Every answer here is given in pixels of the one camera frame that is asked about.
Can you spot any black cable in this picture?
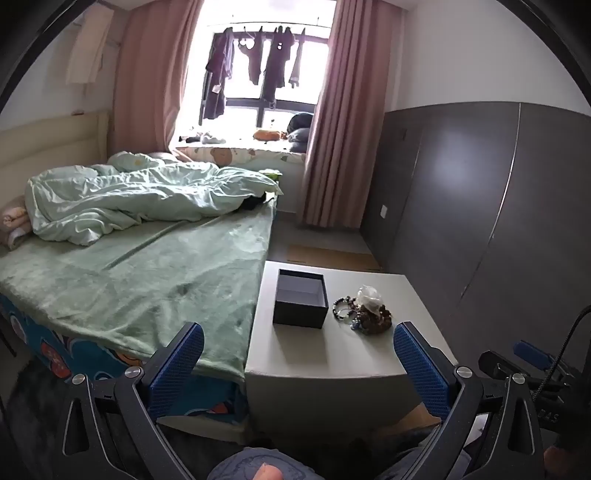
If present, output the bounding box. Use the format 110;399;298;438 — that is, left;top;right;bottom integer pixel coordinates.
531;305;591;403

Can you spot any pink curtain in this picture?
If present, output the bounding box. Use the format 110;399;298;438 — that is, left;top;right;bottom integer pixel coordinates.
300;0;408;228
113;0;205;162

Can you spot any pink folded blanket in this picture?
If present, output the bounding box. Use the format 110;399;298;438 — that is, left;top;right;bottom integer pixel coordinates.
0;196;31;250

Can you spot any beige hanging cloth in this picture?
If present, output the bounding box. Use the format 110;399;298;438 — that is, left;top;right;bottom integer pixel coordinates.
66;7;122;85

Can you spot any printed window seat cushion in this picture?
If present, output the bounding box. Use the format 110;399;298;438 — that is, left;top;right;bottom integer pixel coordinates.
173;145;306;165

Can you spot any narrow dark hanging garment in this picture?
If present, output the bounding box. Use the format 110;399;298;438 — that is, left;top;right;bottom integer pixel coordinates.
288;32;306;89

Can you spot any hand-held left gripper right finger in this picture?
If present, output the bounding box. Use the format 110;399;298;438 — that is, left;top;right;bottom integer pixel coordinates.
392;322;548;480

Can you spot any person's leg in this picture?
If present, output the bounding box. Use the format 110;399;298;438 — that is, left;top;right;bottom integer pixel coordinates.
205;445;320;480

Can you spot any small dark hanging garment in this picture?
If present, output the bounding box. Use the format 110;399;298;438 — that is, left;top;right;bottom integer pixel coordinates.
237;34;265;86

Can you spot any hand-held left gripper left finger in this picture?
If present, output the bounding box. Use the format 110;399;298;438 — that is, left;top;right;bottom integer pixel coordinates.
60;322;206;480

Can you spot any dark bag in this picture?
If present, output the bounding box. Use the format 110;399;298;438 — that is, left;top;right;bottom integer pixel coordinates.
285;113;315;151

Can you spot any long dark hanging garment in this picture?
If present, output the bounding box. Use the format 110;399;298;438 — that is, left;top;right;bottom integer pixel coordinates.
259;28;296;103

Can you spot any black jewelry box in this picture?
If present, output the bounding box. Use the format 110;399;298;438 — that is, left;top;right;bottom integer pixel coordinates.
272;269;328;329

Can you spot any light green duvet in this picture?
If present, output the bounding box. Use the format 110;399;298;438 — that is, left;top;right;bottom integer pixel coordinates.
23;150;283;245

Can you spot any white table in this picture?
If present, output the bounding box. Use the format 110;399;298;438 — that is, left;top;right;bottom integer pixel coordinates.
244;261;458;428

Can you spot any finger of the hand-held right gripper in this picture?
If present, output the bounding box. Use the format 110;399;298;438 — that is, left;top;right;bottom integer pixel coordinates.
478;351;525;385
515;340;554;370

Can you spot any person's right hand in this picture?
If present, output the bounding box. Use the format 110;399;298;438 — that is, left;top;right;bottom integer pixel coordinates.
543;444;568;475

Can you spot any beige headboard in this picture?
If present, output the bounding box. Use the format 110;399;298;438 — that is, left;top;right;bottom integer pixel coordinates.
0;111;112;195

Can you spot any dark and green bead bracelet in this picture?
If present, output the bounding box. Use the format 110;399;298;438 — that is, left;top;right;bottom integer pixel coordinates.
332;296;359;324

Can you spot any brown bead bracelet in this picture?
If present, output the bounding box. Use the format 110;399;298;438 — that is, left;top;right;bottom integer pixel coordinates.
352;305;393;335

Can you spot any bed with green sheet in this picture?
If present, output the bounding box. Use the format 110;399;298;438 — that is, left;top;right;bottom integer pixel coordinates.
0;203;282;432

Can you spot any clear plastic bag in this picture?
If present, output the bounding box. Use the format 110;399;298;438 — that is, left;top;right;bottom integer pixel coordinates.
355;285;385;317

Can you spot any grey wardrobe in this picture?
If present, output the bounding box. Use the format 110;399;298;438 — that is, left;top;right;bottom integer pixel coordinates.
359;102;591;384

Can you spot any purple hanging garment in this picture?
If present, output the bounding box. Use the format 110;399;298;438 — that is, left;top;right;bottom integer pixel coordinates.
202;28;237;121

